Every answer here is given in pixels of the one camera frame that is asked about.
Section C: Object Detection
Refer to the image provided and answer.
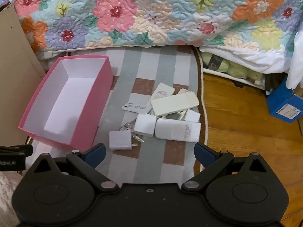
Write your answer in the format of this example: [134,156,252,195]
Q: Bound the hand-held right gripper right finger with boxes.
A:
[182,142,271,192]

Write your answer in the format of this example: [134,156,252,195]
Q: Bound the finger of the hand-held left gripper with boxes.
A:
[0,144,34,158]

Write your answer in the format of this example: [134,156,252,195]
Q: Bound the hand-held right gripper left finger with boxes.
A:
[30,143,120,193]

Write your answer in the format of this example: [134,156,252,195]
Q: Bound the white power bank red label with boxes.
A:
[155,118,201,143]

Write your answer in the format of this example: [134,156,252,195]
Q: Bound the cream remote with screen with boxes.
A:
[157,112,187,122]

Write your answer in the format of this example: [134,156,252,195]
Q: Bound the cream power bank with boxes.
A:
[151,92,200,117]

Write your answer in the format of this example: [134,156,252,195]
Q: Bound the pink cardboard box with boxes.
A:
[18,55,113,151]

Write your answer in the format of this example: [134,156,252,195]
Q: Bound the slim white remote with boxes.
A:
[147,83,176,107]

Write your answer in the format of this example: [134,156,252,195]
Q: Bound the small white plug adapter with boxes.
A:
[109,131,138,151]

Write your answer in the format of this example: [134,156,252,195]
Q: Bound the fluffy beige mat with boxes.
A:
[0,170,22,227]

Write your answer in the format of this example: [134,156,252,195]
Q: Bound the small white block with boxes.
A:
[183,109,201,123]

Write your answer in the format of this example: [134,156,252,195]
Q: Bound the striped rug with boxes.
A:
[28,46,209,185]

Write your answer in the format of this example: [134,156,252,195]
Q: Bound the white charger cube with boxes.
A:
[134,113,157,138]

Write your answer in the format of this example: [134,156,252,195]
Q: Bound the white printed card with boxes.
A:
[122,100,153,114]

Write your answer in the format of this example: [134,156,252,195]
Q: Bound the green plush storage bag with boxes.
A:
[201,51,268,87]

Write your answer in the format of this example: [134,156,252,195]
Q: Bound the blue cardboard box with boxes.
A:
[266,77,303,123]

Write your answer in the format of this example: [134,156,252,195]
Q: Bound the white bed sheet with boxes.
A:
[199,31,303,88]

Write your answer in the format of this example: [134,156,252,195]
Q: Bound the floral quilt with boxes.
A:
[12,0,303,52]

